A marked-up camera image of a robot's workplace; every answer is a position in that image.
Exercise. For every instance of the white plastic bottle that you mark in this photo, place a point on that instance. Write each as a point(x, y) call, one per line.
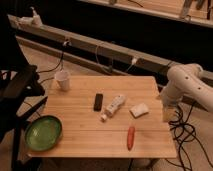
point(113, 107)

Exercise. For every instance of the white spray bottle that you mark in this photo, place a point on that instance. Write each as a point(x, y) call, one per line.
point(35, 19)

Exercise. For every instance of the long metal rail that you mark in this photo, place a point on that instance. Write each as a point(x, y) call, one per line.
point(143, 44)

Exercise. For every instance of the green plate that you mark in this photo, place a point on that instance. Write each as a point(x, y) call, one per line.
point(43, 133)

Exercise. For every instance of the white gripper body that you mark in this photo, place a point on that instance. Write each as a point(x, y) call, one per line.
point(168, 111)

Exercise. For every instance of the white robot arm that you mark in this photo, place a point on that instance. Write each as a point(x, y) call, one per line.
point(185, 79)

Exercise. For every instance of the black chair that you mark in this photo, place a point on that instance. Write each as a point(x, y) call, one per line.
point(18, 80)

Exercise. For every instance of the white paper cup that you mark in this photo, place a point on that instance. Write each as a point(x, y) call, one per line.
point(63, 79)

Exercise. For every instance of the white sponge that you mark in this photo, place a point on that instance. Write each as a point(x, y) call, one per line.
point(139, 110)

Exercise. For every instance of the orange carrot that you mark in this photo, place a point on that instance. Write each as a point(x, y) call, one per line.
point(130, 137)

